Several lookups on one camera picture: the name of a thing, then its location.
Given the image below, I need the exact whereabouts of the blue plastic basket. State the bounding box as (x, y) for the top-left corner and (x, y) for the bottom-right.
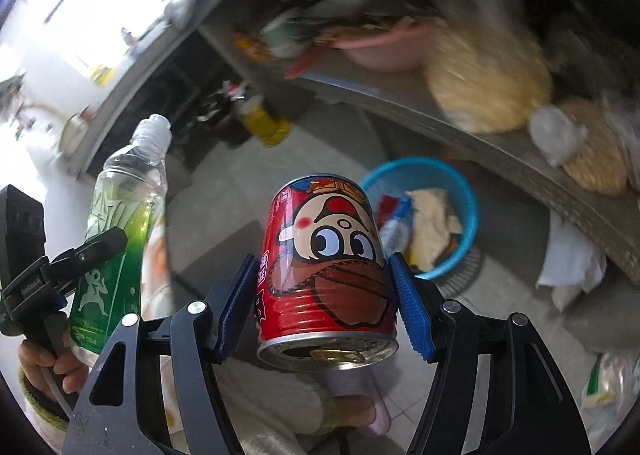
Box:
(359, 158), (481, 282)

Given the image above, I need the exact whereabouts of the green plastic bottle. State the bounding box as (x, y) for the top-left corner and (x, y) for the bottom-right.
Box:
(67, 114), (172, 367)

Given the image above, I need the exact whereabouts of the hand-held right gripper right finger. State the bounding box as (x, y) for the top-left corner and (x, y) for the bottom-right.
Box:
(387, 252), (591, 455)

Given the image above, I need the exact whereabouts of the ginkgo pattern tablecloth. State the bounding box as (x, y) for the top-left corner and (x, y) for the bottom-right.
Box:
(140, 212), (177, 436)

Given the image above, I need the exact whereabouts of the pink plastic basin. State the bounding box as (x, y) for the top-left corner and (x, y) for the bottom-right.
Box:
(331, 16), (442, 74)

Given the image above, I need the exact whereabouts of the crumpled white plastic bag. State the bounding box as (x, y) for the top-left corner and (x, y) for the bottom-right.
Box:
(529, 104), (589, 167)

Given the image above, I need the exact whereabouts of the red squirrel snack bag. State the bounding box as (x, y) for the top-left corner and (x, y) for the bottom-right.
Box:
(376, 194), (398, 228)

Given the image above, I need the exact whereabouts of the lilac slipper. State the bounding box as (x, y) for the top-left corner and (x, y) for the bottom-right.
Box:
(324, 369), (394, 437)

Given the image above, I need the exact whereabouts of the red cartoon drink can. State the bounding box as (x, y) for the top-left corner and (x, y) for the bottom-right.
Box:
(256, 173), (401, 373)

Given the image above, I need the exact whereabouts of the green white bag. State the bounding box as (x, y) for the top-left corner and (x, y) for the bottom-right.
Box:
(579, 351), (640, 447)

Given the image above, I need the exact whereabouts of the cooking oil bottle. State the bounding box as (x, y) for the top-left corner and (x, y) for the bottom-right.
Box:
(239, 102), (292, 149)

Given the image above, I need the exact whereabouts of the person's right leg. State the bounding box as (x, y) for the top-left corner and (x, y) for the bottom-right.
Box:
(214, 359), (337, 455)

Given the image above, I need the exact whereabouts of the yellow noodle bag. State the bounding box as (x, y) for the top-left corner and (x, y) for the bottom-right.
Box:
(426, 29), (555, 134)

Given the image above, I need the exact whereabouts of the person's left hand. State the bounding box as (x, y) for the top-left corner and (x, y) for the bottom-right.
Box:
(18, 316), (91, 396)

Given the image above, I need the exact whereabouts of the blue white snack bag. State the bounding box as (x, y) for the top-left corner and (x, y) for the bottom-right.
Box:
(382, 198), (417, 257)

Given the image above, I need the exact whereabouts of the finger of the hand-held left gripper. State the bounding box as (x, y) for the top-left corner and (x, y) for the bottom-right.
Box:
(10, 227), (128, 321)

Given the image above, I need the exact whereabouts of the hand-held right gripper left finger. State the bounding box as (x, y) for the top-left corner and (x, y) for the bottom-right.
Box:
(62, 255), (261, 455)

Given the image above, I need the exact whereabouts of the beige paper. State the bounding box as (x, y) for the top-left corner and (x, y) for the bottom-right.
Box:
(406, 188), (464, 272)

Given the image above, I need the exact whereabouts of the person's left forearm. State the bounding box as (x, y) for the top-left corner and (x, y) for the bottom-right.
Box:
(17, 367), (77, 434)

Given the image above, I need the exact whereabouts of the brown grain bag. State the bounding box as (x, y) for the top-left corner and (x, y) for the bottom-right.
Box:
(561, 99), (630, 197)

